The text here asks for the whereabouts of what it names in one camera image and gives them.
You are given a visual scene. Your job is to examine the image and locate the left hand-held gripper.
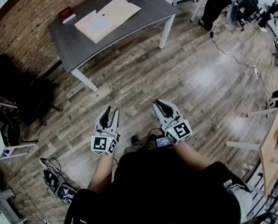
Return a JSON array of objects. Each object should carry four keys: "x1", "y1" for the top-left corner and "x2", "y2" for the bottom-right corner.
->
[{"x1": 90, "y1": 105, "x2": 121, "y2": 157}]

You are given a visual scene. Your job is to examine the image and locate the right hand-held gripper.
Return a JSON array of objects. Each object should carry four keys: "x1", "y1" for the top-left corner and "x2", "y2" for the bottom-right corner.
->
[{"x1": 152, "y1": 99, "x2": 193, "y2": 146}]

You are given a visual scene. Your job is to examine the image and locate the white A4 paper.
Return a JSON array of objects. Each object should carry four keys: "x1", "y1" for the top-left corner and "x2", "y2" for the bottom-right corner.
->
[{"x1": 84, "y1": 14, "x2": 110, "y2": 33}]

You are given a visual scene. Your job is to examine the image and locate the beige folder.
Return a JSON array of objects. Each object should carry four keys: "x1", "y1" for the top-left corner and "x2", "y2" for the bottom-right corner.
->
[{"x1": 74, "y1": 0, "x2": 142, "y2": 44}]

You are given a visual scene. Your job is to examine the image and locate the person's right forearm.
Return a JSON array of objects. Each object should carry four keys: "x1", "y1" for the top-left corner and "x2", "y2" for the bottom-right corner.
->
[{"x1": 175, "y1": 141, "x2": 214, "y2": 172}]

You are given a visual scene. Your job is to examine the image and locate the person's left forearm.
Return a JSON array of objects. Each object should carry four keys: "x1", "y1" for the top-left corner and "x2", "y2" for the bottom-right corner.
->
[{"x1": 87, "y1": 154, "x2": 114, "y2": 193}]

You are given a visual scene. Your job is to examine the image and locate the small black screen device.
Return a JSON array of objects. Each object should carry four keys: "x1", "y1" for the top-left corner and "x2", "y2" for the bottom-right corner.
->
[{"x1": 154, "y1": 136, "x2": 174, "y2": 149}]

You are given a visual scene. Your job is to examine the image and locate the person's dark shoe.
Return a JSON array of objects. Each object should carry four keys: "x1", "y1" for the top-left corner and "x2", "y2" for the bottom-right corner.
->
[{"x1": 131, "y1": 135, "x2": 142, "y2": 147}]

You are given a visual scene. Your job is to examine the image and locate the person's black shirt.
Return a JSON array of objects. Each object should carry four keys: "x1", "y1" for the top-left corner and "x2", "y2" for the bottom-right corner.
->
[{"x1": 64, "y1": 148, "x2": 253, "y2": 224}]

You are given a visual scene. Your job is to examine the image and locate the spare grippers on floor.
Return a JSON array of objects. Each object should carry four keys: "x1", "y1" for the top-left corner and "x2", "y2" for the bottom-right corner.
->
[{"x1": 40, "y1": 157, "x2": 77, "y2": 205}]

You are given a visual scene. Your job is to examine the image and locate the dark grey desk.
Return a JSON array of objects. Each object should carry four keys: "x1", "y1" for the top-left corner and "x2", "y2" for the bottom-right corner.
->
[{"x1": 47, "y1": 0, "x2": 181, "y2": 92}]

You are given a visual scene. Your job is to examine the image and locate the black office chair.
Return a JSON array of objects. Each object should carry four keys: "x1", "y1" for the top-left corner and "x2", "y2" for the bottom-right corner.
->
[{"x1": 0, "y1": 54, "x2": 63, "y2": 127}]

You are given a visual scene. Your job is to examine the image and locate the light wooden table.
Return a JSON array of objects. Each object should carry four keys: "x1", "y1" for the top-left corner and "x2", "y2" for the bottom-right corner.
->
[{"x1": 225, "y1": 106, "x2": 278, "y2": 198}]

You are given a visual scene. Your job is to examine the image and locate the dark red book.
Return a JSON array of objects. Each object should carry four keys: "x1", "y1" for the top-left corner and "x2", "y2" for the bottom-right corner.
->
[{"x1": 57, "y1": 6, "x2": 76, "y2": 24}]

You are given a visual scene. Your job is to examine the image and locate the grey floor fan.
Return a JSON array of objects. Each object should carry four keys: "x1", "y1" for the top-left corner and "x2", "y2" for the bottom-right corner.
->
[{"x1": 225, "y1": 4, "x2": 238, "y2": 25}]

